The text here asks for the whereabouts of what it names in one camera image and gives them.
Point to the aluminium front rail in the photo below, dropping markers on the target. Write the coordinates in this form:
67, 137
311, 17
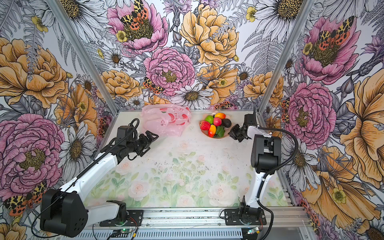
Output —
289, 223

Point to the orange yellow mango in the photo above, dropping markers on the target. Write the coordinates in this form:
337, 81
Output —
220, 116

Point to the pink flower-shaped bowl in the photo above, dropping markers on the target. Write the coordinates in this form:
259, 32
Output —
227, 130

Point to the left aluminium corner post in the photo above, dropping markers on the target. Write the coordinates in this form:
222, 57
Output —
66, 25

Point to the dark avocado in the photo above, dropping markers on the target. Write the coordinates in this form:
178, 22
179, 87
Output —
226, 123

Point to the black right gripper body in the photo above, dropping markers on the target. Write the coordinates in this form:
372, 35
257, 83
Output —
241, 131

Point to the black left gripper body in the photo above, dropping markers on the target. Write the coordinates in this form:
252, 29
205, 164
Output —
137, 145

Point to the pink plastic bag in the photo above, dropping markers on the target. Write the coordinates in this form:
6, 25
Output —
165, 120

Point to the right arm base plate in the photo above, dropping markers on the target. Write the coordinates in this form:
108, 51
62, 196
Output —
254, 217

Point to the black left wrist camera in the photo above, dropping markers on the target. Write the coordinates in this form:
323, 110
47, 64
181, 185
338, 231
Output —
126, 132

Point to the pink peach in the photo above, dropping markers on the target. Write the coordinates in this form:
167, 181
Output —
217, 122

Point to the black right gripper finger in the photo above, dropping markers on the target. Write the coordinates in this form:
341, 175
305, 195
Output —
240, 138
235, 130

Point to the red yellow mango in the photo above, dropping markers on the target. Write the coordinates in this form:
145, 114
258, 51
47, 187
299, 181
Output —
212, 131

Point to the aluminium corner post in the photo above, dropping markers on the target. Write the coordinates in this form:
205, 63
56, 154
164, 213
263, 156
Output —
291, 42
66, 25

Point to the right aluminium corner post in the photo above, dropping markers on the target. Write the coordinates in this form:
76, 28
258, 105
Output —
291, 42

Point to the red apple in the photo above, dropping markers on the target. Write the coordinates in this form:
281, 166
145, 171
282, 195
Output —
205, 126

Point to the green lime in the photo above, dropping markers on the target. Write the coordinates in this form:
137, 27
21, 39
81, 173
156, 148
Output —
210, 119

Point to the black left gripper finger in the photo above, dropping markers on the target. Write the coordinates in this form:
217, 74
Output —
151, 137
146, 146

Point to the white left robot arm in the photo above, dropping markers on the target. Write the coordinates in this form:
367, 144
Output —
63, 211

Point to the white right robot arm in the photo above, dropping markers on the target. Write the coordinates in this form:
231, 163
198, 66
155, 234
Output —
265, 155

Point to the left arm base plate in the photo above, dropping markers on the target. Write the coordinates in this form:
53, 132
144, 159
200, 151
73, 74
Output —
132, 217

